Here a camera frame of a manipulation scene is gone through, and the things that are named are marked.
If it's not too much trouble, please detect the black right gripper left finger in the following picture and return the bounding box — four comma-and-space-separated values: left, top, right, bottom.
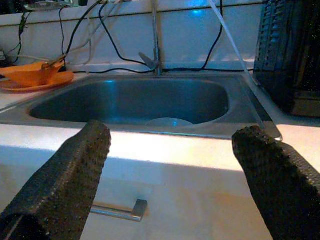
0, 119, 112, 240

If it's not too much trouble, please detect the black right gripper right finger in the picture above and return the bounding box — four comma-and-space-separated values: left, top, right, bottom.
231, 125, 320, 240

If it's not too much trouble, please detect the orange plate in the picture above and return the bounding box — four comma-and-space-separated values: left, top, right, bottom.
0, 71, 76, 94

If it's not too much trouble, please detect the orange bowl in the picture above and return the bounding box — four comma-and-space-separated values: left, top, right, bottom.
0, 61, 66, 86

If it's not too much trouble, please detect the metal cutlery with beige handle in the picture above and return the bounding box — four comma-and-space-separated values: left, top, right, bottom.
41, 55, 67, 71

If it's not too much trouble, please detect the white kitchen base cabinet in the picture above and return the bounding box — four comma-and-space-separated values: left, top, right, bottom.
0, 146, 276, 240

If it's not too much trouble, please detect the stainless steel sink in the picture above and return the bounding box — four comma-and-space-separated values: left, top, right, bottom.
0, 72, 284, 141

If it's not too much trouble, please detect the black ribbed box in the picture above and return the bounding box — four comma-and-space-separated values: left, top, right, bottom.
253, 0, 320, 119

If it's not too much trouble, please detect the chrome faucet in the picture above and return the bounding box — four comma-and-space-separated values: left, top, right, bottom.
138, 0, 164, 76

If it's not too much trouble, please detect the silver drawer handle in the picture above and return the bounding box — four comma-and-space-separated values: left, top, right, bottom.
89, 199, 149, 223

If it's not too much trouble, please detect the black cable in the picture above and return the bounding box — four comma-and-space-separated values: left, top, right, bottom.
72, 68, 157, 75
58, 6, 68, 72
63, 0, 105, 60
98, 2, 153, 68
161, 0, 255, 73

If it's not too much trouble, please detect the white cable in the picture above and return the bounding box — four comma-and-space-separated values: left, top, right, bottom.
84, 0, 123, 66

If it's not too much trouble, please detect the white flat strap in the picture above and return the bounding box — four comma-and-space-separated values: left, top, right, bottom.
206, 0, 261, 88

